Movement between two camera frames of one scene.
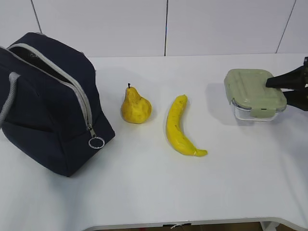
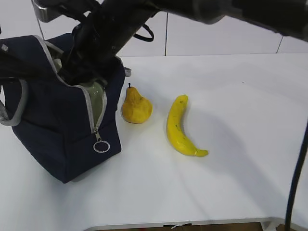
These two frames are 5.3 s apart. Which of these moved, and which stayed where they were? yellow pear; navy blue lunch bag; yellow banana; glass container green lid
Moved: glass container green lid; navy blue lunch bag
Stayed: yellow banana; yellow pear
